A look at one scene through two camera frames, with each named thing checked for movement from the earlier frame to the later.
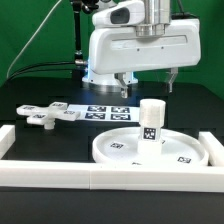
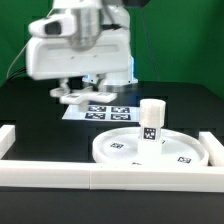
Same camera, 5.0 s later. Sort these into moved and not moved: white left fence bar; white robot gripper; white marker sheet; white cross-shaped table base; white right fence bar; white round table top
Moved: white cross-shaped table base; white robot gripper
Not moved: white left fence bar; white round table top; white right fence bar; white marker sheet
